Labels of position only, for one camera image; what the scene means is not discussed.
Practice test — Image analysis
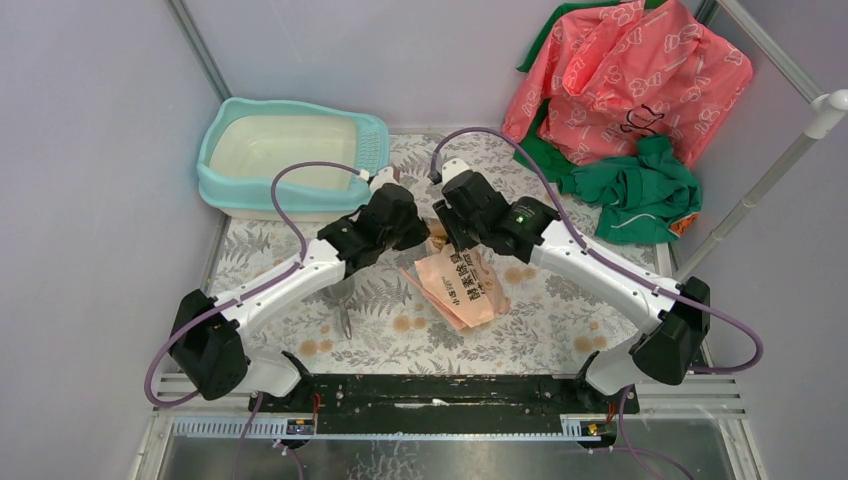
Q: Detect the pink cat litter bag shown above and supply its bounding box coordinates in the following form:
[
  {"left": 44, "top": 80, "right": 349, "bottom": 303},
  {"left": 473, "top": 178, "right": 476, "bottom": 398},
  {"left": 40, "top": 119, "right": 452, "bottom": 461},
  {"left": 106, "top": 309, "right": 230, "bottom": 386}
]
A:
[{"left": 400, "top": 237, "right": 511, "bottom": 331}]

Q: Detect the silver metal scoop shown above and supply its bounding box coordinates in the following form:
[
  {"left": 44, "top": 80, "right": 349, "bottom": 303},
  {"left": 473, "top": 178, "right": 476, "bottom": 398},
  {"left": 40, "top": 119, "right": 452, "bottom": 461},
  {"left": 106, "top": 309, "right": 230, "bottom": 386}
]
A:
[{"left": 321, "top": 278, "right": 355, "bottom": 340}]

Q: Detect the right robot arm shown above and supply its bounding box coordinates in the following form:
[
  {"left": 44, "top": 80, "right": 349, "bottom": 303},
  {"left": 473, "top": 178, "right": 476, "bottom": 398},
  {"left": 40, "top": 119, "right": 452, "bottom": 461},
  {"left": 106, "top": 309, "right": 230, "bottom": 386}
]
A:
[{"left": 431, "top": 160, "right": 710, "bottom": 412}]

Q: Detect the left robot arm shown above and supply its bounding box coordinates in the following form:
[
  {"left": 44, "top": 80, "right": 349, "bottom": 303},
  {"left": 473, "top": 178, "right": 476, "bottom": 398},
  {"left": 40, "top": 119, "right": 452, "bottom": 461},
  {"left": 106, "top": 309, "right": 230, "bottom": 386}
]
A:
[{"left": 168, "top": 183, "right": 429, "bottom": 411}]

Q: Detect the teal litter box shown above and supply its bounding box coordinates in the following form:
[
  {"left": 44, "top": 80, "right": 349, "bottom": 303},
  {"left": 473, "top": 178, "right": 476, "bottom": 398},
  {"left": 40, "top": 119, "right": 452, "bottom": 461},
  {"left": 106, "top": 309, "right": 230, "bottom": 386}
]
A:
[{"left": 196, "top": 97, "right": 390, "bottom": 221}]

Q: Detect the floral patterned table mat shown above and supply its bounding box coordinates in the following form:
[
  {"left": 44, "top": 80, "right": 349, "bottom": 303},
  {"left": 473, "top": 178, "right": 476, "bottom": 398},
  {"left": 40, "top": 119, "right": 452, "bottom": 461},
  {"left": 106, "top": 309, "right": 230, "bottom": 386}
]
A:
[{"left": 211, "top": 133, "right": 638, "bottom": 374}]

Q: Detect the green cloth garment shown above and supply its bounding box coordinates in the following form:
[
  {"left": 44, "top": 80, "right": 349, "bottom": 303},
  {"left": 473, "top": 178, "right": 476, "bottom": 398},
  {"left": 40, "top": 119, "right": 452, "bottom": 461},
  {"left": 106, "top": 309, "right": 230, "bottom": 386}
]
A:
[{"left": 520, "top": 14, "right": 702, "bottom": 244}]

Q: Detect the pink printed garment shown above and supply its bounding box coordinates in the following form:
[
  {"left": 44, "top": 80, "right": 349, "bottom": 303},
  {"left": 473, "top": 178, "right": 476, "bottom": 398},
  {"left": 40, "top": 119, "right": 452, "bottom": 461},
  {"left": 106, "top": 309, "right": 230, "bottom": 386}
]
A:
[{"left": 502, "top": 1, "right": 753, "bottom": 167}]

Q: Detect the white pipe rack stand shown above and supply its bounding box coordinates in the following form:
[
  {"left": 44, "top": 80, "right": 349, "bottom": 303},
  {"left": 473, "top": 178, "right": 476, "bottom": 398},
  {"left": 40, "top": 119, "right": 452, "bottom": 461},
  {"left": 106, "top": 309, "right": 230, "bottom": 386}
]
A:
[{"left": 674, "top": 89, "right": 848, "bottom": 276}]

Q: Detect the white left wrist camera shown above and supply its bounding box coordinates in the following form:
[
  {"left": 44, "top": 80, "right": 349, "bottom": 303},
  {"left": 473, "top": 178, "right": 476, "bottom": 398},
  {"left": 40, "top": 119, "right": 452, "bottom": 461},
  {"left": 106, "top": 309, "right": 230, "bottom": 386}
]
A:
[{"left": 358, "top": 165, "right": 400, "bottom": 193}]

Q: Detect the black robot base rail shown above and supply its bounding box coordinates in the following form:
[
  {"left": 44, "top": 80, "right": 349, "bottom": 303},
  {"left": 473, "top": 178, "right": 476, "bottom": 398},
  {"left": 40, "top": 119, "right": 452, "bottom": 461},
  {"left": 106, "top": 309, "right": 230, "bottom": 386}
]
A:
[{"left": 249, "top": 374, "right": 640, "bottom": 435}]

